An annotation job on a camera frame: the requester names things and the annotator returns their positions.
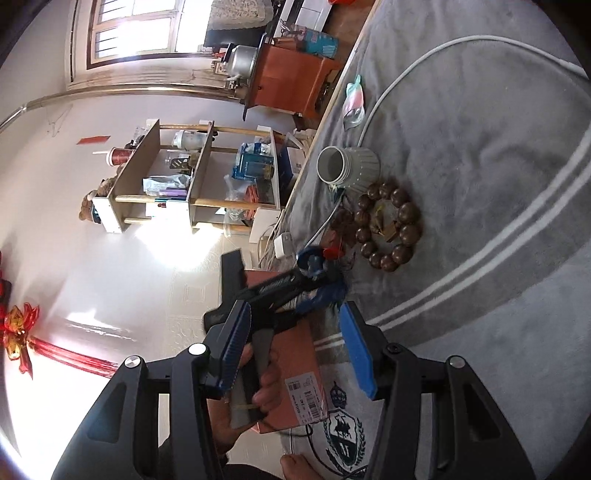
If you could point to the grey ribbed cup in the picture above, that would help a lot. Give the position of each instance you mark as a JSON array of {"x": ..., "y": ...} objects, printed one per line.
[{"x": 360, "y": 168}]

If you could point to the red cup with straw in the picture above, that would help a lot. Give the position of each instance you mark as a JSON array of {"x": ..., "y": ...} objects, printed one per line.
[{"x": 121, "y": 157}]

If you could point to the teal box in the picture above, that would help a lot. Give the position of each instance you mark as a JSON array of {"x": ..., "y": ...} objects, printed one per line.
[{"x": 321, "y": 42}]

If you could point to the brown plush bear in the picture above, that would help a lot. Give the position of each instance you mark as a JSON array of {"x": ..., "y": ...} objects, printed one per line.
[{"x": 99, "y": 191}]

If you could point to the window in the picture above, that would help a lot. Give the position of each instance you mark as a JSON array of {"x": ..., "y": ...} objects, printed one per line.
[{"x": 138, "y": 27}]

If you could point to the pastel toy in plastic bag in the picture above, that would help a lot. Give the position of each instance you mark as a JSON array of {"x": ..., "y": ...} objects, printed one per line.
[{"x": 354, "y": 99}]

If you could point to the reddish cardboard box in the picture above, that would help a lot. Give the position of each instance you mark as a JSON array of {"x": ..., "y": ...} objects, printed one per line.
[{"x": 300, "y": 360}]

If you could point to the small red tassel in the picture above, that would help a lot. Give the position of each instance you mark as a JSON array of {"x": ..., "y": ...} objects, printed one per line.
[{"x": 332, "y": 252}]

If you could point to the white power adapter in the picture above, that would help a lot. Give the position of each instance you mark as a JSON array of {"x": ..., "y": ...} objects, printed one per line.
[{"x": 282, "y": 245}]

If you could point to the white wooden shelf rack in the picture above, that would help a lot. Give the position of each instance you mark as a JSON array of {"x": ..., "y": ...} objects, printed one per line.
[{"x": 138, "y": 161}]

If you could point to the metal pipe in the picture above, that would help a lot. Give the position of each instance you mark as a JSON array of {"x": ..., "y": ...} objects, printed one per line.
[{"x": 138, "y": 89}]

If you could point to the clear bottle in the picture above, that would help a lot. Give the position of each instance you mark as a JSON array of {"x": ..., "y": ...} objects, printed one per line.
[{"x": 187, "y": 138}]

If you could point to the small brass ornament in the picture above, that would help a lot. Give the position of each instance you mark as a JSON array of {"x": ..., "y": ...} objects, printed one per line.
[{"x": 385, "y": 226}]

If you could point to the orange wooden cabinet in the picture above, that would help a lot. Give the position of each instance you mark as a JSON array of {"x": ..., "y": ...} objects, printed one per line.
[{"x": 291, "y": 78}]

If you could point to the red paper strip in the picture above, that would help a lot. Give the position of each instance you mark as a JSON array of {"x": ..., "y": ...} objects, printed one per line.
[{"x": 94, "y": 139}]

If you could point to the red knot wall decoration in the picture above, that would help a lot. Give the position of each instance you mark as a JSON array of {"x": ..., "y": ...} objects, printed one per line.
[{"x": 18, "y": 323}]

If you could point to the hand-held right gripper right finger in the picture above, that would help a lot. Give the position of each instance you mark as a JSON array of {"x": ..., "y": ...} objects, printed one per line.
[{"x": 360, "y": 355}]

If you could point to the person's left hand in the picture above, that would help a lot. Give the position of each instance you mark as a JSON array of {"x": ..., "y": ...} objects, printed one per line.
[{"x": 270, "y": 383}]

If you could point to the clear plastic bag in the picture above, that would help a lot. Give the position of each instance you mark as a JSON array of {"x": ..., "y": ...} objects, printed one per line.
[{"x": 238, "y": 194}]

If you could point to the blue box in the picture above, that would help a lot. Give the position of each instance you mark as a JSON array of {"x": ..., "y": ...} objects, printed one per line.
[{"x": 251, "y": 166}]

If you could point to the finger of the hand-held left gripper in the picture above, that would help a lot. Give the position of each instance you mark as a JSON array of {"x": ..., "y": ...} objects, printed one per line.
[
  {"x": 310, "y": 261},
  {"x": 330, "y": 293}
]

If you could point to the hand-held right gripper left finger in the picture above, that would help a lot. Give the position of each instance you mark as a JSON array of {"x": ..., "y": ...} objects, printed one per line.
[{"x": 235, "y": 350}]

